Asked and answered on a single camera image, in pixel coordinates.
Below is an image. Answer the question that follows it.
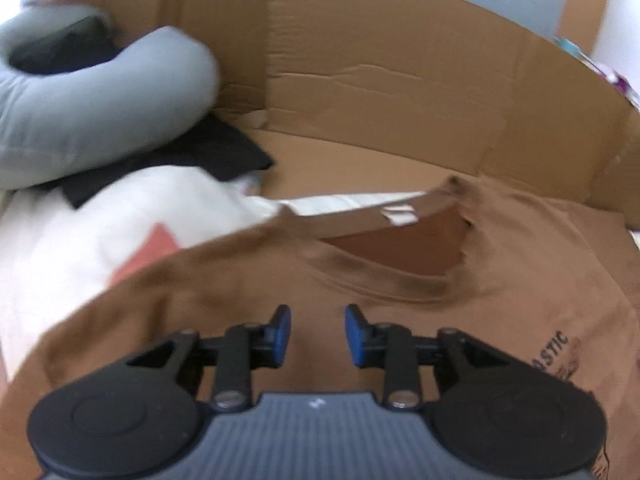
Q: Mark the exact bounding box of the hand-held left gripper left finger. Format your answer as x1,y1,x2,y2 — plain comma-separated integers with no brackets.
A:
125,304,292,413

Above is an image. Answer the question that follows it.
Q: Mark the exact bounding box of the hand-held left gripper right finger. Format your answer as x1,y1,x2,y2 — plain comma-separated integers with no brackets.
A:
344,304,506,411

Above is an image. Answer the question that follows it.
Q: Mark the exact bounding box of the brown printed t-shirt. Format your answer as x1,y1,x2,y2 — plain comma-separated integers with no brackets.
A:
0,175,640,480

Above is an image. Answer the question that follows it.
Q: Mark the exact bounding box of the black cloth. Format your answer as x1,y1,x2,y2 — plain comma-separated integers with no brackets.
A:
50,115,276,209

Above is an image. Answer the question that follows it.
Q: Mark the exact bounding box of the white blanket with coloured shapes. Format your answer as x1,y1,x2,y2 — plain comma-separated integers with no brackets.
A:
0,165,431,376

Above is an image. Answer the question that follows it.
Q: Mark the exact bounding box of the brown cardboard sheet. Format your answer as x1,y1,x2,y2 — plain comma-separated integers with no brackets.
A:
75,0,640,231

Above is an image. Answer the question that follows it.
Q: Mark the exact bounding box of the light blue curved pillow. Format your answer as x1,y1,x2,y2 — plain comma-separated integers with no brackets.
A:
0,5,221,191

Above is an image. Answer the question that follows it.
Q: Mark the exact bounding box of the colourful plastic wrapper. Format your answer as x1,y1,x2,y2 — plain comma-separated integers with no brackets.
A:
554,35,640,111

